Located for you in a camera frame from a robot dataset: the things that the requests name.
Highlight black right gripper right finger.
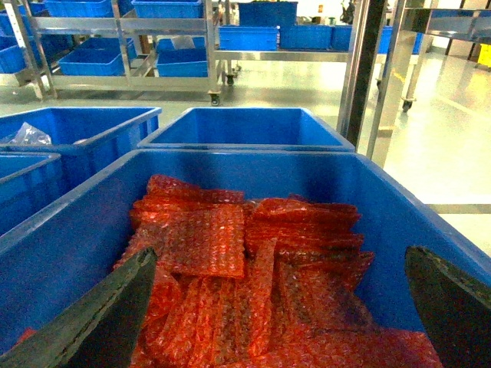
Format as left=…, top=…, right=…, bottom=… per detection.
left=404, top=246, right=490, bottom=367

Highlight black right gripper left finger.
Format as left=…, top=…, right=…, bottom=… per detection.
left=1, top=248, right=157, bottom=367

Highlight blue plastic bin front left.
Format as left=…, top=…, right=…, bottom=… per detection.
left=1, top=152, right=68, bottom=234

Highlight blue bin with red bags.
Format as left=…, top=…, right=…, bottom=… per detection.
left=1, top=149, right=490, bottom=367

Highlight blue bin with clear bags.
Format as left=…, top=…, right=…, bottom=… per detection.
left=1, top=107, right=162, bottom=190

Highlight empty blue bin rear right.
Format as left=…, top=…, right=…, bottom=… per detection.
left=138, top=107, right=354, bottom=153

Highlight background steel shelf cart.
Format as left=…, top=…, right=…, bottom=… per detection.
left=3, top=1, right=353, bottom=107

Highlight stainless steel shelf rack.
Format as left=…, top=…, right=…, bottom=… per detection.
left=337, top=1, right=407, bottom=167

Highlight red bubble wrap bags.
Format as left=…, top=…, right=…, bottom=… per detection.
left=121, top=175, right=441, bottom=367

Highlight clear plastic bags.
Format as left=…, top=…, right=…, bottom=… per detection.
left=1, top=122, right=52, bottom=146

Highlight stainless steel side table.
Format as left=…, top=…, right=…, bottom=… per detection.
left=375, top=0, right=491, bottom=114

